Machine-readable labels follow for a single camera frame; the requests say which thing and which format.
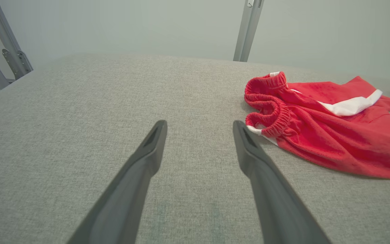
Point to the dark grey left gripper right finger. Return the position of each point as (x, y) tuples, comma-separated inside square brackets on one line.
[(276, 203)]

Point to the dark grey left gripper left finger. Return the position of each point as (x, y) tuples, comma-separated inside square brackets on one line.
[(124, 200)]

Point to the red sports shorts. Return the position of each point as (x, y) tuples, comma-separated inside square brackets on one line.
[(333, 142)]

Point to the grey metal partition post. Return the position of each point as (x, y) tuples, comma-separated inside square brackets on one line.
[(247, 34)]

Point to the grey door hinge bracket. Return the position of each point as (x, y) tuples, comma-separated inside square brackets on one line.
[(17, 62)]

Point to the grey metal post with hinge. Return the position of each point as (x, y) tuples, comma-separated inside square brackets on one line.
[(2, 30)]

